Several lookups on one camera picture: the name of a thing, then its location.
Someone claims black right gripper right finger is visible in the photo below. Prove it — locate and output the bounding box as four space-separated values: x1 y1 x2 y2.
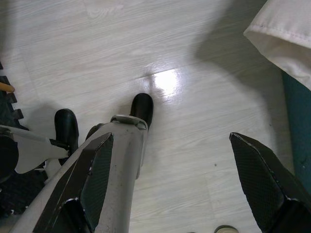
229 132 311 233

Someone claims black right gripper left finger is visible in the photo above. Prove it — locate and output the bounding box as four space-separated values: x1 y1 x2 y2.
33 132 115 233

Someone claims silver robot right leg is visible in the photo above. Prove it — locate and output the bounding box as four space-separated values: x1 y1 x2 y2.
9 114 149 233

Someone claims silver robot leg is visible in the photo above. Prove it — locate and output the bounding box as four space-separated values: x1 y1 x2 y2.
0 124 70 184
9 114 149 233

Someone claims black robot left foot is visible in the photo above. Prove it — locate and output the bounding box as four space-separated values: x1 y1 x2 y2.
54 108 79 152

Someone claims black robot foot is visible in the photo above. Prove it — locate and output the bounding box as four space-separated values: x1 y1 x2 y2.
54 108 79 152
130 93 155 127

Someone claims small round beige object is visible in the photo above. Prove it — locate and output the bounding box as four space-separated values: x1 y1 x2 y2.
213 225 238 233

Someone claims teal bed base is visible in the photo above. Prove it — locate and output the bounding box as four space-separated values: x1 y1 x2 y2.
281 70 311 183

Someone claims silver robot left leg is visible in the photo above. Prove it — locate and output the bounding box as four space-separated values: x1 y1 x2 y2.
0 124 70 184

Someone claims black foam puzzle mat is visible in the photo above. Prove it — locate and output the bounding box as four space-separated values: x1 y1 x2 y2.
0 60 53 220

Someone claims black robot right foot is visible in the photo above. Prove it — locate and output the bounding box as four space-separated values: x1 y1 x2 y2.
130 93 155 127

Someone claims wooden stick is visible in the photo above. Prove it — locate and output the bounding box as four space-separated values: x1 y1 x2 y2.
0 82 16 94

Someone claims white fabric bed sheet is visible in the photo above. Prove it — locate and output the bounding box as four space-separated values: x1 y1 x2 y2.
243 0 311 90

